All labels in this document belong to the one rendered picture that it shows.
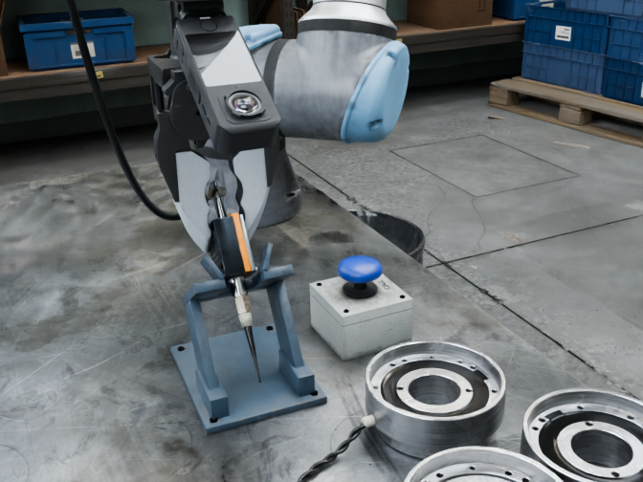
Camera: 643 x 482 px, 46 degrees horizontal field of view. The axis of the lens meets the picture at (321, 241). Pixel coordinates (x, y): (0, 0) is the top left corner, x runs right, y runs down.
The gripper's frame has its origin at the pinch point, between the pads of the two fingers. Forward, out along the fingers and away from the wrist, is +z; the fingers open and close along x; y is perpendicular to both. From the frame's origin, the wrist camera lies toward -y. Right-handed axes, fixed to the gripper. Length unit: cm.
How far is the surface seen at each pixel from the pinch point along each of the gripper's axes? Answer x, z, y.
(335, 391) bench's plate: -6.1, 12.1, -7.7
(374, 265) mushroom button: -12.8, 4.8, -1.3
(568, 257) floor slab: -155, 93, 135
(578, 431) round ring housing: -18.1, 9.1, -22.8
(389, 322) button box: -13.2, 9.5, -3.7
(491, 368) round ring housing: -16.4, 8.5, -14.6
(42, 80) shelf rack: 1, 51, 319
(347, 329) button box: -9.0, 9.0, -3.9
